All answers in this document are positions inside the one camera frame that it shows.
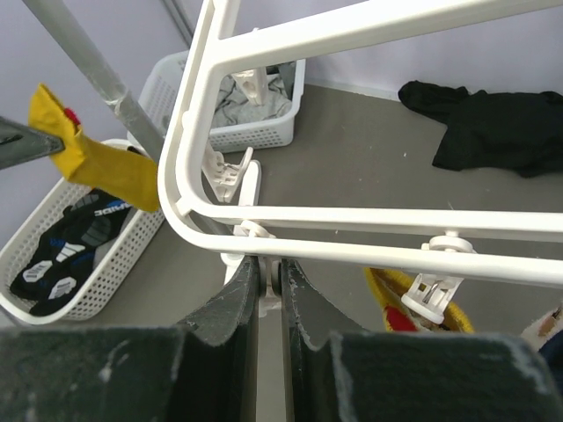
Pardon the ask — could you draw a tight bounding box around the white rectangular laundry basket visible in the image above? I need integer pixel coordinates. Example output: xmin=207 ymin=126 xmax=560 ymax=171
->
xmin=139 ymin=51 xmax=306 ymax=153

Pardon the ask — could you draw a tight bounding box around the yellow bear sock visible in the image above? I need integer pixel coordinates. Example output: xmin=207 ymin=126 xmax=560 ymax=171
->
xmin=28 ymin=84 xmax=159 ymax=212
xmin=363 ymin=266 xmax=476 ymax=333

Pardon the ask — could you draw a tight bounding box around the white oval sock basket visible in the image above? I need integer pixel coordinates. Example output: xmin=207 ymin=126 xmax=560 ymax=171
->
xmin=0 ymin=138 xmax=162 ymax=326

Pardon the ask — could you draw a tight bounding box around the navy santa sock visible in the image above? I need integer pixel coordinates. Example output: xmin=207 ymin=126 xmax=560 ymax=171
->
xmin=520 ymin=302 xmax=562 ymax=379

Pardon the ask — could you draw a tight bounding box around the black garment on floor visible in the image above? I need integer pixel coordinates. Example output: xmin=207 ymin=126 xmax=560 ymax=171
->
xmin=398 ymin=81 xmax=562 ymax=178

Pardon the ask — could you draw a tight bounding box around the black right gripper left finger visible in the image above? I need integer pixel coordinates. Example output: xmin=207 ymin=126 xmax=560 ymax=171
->
xmin=1 ymin=257 xmax=259 ymax=421

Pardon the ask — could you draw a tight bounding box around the white clip sock hanger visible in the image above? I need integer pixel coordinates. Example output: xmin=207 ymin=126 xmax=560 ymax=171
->
xmin=156 ymin=0 xmax=563 ymax=322

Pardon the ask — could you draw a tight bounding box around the black blue patterned sock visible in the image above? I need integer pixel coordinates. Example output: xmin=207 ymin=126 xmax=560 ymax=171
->
xmin=10 ymin=188 xmax=135 ymax=317

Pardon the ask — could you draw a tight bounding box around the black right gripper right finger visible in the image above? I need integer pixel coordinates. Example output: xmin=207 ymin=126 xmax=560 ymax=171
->
xmin=281 ymin=259 xmax=562 ymax=421

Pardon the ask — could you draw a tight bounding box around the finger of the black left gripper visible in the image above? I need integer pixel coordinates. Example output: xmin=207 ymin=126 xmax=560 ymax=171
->
xmin=0 ymin=117 xmax=65 ymax=170

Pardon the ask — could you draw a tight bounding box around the grey clothes pile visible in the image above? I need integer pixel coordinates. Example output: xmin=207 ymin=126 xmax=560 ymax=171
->
xmin=213 ymin=62 xmax=296 ymax=128

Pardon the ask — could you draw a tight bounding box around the grey white drying rack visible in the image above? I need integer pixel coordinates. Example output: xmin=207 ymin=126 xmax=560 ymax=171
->
xmin=20 ymin=0 xmax=265 ymax=422

